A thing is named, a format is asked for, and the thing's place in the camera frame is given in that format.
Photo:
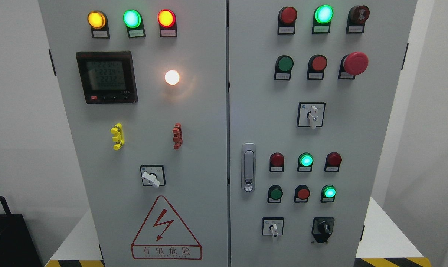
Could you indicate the dark red buzzer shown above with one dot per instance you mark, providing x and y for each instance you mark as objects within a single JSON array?
[{"x": 357, "y": 16}]

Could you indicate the green indicator light top right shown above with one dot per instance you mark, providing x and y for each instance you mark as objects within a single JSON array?
[{"x": 322, "y": 19}]

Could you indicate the yellow indicator light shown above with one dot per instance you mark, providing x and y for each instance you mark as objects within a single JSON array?
[{"x": 99, "y": 24}]

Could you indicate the green indicator light top left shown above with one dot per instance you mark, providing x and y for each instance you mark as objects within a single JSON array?
[{"x": 133, "y": 21}]

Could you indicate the green indicator light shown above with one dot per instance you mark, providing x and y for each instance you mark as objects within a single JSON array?
[
  {"x": 305, "y": 162},
  {"x": 133, "y": 21},
  {"x": 322, "y": 19}
]

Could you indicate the black box with antenna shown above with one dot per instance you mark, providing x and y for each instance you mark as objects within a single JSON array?
[{"x": 16, "y": 245}]

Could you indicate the green push button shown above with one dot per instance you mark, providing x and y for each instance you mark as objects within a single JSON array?
[
  {"x": 283, "y": 68},
  {"x": 275, "y": 194}
]

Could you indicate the black digital power meter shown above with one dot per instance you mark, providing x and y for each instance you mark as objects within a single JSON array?
[{"x": 107, "y": 77}]

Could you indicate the red-orange indicator light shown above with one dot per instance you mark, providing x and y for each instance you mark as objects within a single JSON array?
[{"x": 167, "y": 23}]

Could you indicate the green push button upper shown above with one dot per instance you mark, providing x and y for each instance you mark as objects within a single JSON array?
[{"x": 283, "y": 68}]

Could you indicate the dark red indicator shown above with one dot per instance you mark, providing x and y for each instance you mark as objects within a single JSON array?
[
  {"x": 286, "y": 21},
  {"x": 276, "y": 162},
  {"x": 333, "y": 162}
]

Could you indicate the lit green button lower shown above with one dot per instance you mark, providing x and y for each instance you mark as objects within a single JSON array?
[{"x": 328, "y": 193}]

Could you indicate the red push button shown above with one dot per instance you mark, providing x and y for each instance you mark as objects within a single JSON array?
[
  {"x": 316, "y": 66},
  {"x": 301, "y": 194}
]

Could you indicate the yellow terminal clip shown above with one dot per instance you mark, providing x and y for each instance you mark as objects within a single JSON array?
[{"x": 117, "y": 136}]

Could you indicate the green indicator light middle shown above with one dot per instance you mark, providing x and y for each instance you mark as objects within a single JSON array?
[{"x": 305, "y": 162}]

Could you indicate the white rotary switch lower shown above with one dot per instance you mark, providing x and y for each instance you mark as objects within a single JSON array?
[{"x": 272, "y": 227}]

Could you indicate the red terminal clip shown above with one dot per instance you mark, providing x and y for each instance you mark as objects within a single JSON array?
[{"x": 178, "y": 136}]

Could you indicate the dark red indicator middle right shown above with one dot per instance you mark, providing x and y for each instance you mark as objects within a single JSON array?
[{"x": 333, "y": 162}]

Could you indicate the red push button lower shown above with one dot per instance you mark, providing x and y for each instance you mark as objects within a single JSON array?
[{"x": 301, "y": 194}]

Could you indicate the red electrical warning sticker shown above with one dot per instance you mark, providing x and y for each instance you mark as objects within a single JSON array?
[{"x": 165, "y": 236}]

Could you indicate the green push button lower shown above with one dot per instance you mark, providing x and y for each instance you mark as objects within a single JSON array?
[{"x": 275, "y": 194}]

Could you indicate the white glowing indicator light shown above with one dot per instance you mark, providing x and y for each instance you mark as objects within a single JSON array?
[{"x": 172, "y": 77}]

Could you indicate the red emergency stop button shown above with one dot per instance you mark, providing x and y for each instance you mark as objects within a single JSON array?
[{"x": 353, "y": 64}]

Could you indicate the white rotary switch upper right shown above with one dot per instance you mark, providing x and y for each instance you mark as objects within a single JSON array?
[{"x": 310, "y": 114}]

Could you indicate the silver door handle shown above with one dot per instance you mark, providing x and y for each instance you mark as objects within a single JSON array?
[{"x": 248, "y": 154}]

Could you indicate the dark red indicator top right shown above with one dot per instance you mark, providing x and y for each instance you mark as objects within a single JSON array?
[{"x": 286, "y": 21}]

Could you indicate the grey electrical cabinet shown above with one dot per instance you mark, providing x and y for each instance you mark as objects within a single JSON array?
[{"x": 225, "y": 52}]

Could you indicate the black rotary knob switch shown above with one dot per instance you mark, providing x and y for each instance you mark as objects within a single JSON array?
[{"x": 322, "y": 228}]

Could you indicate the white rotary switch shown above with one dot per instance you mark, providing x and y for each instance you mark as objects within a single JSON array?
[
  {"x": 310, "y": 114},
  {"x": 272, "y": 227}
]

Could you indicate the red push button upper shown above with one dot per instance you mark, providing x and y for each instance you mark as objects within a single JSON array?
[{"x": 316, "y": 66}]

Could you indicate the dark red indicator middle left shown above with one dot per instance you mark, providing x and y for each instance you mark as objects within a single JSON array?
[{"x": 276, "y": 162}]

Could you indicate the left door rotary switch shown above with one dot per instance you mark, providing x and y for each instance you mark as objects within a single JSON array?
[{"x": 153, "y": 176}]

